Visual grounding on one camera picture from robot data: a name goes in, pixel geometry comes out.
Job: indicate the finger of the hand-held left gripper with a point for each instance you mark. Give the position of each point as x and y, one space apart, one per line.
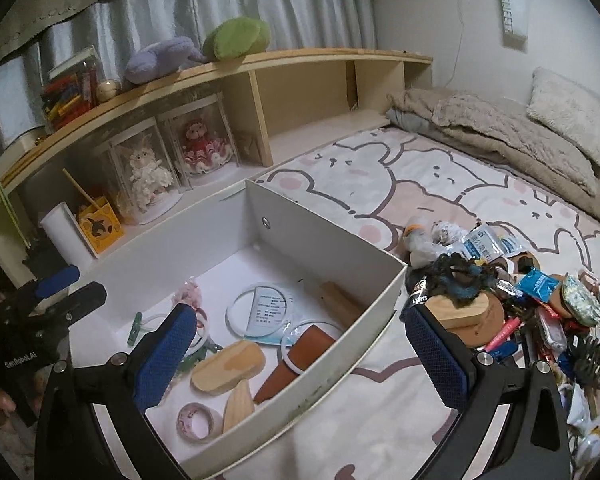
80 298
57 280

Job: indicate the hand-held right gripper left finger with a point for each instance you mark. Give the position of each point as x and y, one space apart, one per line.
165 355

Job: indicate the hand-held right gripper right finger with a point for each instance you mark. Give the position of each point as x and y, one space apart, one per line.
437 355

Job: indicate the green plastic clip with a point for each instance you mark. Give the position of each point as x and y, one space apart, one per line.
137 327

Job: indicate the oval wooden slab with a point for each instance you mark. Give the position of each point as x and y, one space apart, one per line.
227 367

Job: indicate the pink and white tape roll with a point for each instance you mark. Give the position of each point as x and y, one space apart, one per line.
197 422

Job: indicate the half-round wooden block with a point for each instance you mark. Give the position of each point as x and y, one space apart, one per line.
237 407

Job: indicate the clear packet with paper label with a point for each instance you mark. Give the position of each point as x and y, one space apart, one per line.
270 310

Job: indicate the brown leather pouch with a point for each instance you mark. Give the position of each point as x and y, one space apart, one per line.
300 365

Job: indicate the white storage box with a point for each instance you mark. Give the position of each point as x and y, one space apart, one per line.
330 240

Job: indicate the thick oval wooden board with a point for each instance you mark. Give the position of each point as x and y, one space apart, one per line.
467 316

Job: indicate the black tube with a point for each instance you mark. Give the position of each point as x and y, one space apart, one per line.
419 292

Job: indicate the yellow cardboard box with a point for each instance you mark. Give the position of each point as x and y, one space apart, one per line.
100 227

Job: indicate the dark blue bar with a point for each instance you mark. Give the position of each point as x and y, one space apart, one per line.
505 352

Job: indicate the pink tube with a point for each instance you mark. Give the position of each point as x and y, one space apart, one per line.
505 332

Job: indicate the black and blue knitted scrunchie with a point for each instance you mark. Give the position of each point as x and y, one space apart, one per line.
460 275

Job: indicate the wooden stick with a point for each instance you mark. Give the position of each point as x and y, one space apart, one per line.
80 189

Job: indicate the red foil packets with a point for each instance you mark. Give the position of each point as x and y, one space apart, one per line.
547 330

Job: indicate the crumpled clear wrapper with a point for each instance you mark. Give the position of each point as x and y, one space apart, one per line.
422 242

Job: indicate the white and blue mask packets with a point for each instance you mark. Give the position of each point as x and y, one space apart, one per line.
485 245

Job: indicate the blue foil packet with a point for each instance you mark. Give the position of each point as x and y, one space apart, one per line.
540 282

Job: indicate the white-dress doll in clear case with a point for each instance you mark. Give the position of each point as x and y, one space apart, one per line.
140 170

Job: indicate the green patterned round pouch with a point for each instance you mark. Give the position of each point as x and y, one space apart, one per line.
580 302

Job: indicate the printed blanket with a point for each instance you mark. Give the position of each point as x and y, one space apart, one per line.
380 185

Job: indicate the clear jar of colourful pieces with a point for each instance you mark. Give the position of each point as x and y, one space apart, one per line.
67 95

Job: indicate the small cream ball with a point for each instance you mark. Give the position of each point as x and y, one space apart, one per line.
109 91

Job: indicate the red-dress doll in clear case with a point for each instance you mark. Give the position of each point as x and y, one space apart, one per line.
200 142

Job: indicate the beige duvet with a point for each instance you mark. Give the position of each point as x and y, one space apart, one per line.
480 125

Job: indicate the purple plush toy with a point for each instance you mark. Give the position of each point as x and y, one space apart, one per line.
160 60

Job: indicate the fluffy beige pillow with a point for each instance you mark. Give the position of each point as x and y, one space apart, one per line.
570 110

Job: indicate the wooden shelf unit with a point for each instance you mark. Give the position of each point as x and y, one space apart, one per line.
305 105

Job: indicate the green plush toy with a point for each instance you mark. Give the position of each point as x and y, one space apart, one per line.
237 37

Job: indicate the silver grey curtain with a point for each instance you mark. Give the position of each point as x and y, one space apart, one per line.
280 15

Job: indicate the light wooden frame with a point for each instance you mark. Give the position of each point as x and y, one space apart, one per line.
599 290

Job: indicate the white wall hanging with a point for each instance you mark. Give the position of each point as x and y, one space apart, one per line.
512 5

